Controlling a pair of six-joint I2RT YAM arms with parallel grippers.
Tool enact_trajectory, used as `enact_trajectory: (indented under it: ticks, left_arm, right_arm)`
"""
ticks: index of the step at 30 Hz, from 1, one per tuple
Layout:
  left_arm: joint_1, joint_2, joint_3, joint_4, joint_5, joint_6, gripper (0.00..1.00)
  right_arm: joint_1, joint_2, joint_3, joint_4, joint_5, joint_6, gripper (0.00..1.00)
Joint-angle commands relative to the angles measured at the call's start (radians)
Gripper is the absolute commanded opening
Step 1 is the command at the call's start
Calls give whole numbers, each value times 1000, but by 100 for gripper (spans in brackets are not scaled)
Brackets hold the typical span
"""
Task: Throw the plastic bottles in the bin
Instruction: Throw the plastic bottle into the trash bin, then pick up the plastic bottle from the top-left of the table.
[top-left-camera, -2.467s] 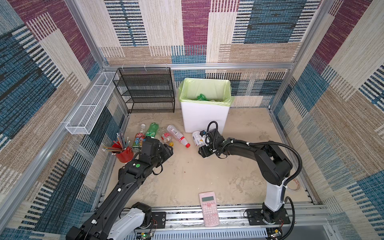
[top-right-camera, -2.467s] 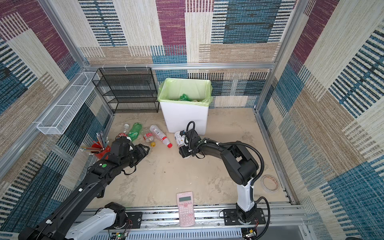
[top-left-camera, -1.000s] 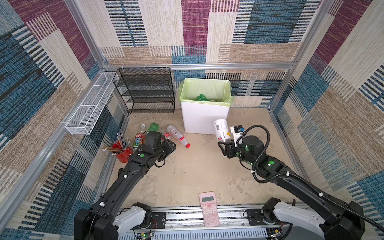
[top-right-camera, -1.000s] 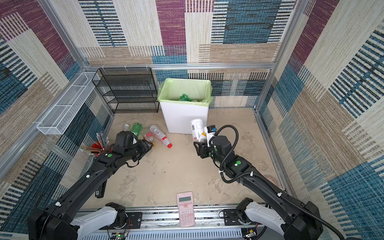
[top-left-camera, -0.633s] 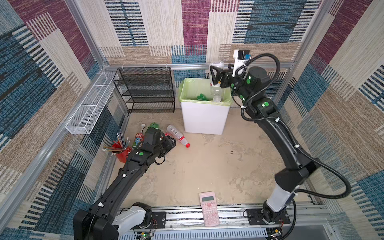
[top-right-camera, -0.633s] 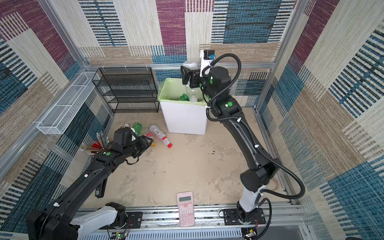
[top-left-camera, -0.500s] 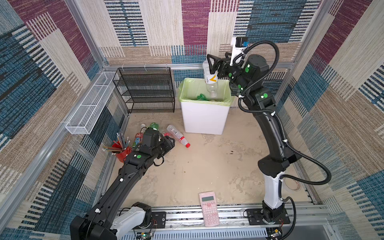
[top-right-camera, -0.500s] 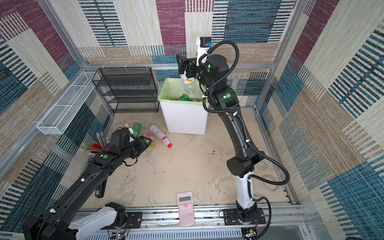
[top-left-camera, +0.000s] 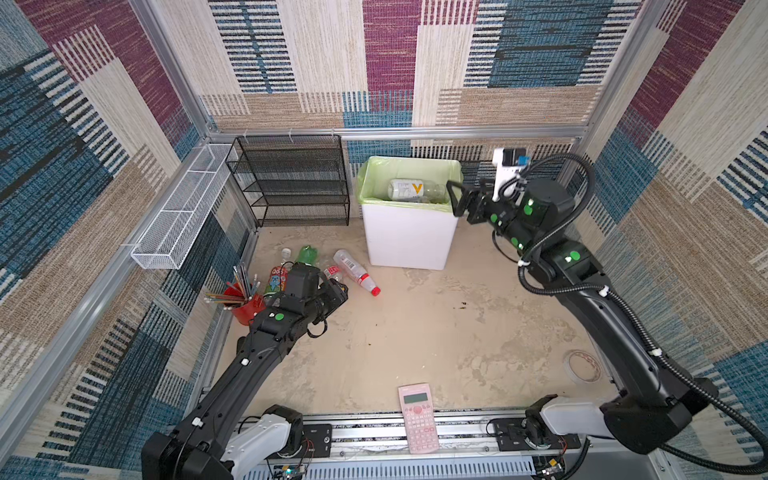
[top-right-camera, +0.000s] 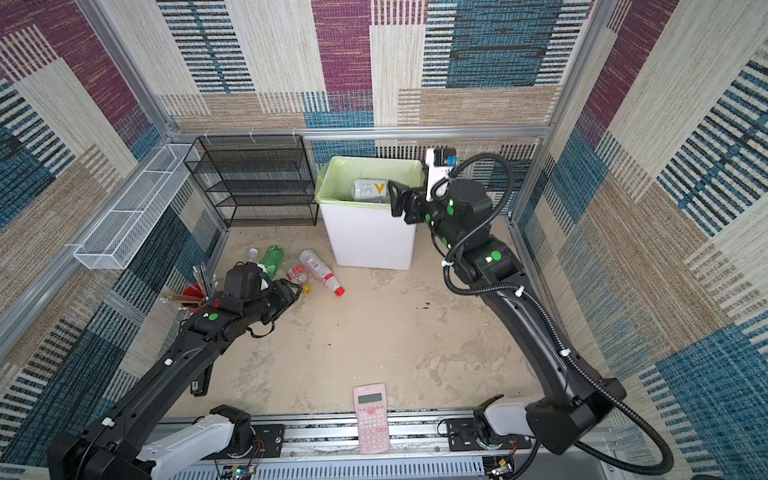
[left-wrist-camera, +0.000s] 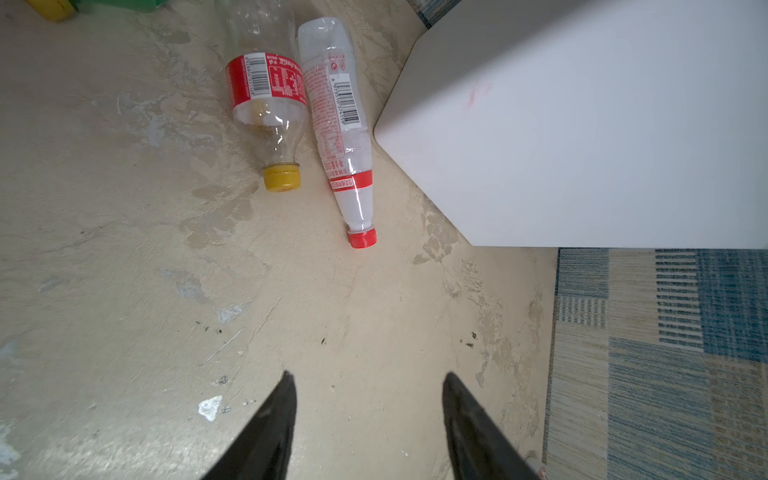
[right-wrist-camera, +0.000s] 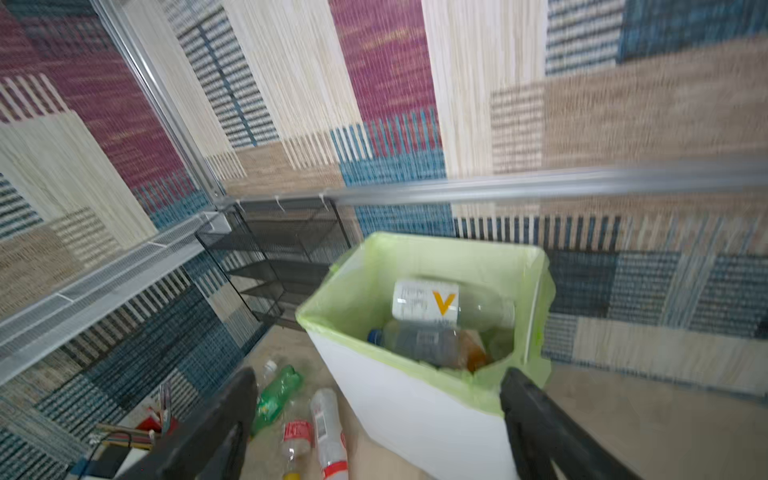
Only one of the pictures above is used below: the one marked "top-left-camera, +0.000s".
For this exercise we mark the white yellow label bottle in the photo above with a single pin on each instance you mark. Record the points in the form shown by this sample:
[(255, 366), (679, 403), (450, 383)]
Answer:
[(412, 190)]

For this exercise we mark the green bottle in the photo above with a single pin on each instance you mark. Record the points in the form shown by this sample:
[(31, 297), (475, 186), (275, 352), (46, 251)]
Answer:
[(307, 255)]

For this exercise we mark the red pencil cup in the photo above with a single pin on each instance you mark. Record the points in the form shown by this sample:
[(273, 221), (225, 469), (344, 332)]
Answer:
[(240, 296)]

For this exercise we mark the qoo red label bottle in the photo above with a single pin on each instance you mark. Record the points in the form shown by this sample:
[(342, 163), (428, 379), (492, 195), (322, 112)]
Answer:
[(278, 274)]

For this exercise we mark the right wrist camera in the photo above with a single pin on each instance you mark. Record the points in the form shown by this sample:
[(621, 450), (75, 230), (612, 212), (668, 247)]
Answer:
[(509, 162)]

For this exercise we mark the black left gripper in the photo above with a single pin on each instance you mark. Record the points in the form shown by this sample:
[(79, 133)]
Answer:
[(337, 295)]

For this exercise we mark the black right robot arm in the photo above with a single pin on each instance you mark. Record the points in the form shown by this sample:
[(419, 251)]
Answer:
[(658, 398)]

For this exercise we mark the black wire mesh shelf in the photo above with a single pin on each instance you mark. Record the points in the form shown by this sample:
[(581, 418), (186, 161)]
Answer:
[(292, 180)]

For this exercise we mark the clear bottle red cap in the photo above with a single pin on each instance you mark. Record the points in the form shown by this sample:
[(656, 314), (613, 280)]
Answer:
[(356, 271)]

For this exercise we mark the small red label bottle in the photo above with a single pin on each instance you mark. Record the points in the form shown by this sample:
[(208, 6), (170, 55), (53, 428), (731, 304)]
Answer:
[(333, 272)]

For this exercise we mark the white wire wall basket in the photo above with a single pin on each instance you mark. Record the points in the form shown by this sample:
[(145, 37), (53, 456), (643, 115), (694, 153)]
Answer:
[(169, 238)]

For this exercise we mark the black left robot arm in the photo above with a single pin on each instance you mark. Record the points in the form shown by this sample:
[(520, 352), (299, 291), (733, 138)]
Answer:
[(198, 447)]

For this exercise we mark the white bin with green liner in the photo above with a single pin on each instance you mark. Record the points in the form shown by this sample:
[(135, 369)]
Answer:
[(411, 235)]

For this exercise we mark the pink calculator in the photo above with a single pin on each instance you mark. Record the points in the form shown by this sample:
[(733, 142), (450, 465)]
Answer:
[(419, 422)]

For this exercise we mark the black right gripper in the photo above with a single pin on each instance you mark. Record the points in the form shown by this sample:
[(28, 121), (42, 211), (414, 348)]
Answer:
[(474, 205)]

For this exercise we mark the tape roll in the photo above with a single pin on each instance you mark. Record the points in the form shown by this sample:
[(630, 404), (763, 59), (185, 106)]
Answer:
[(582, 367)]

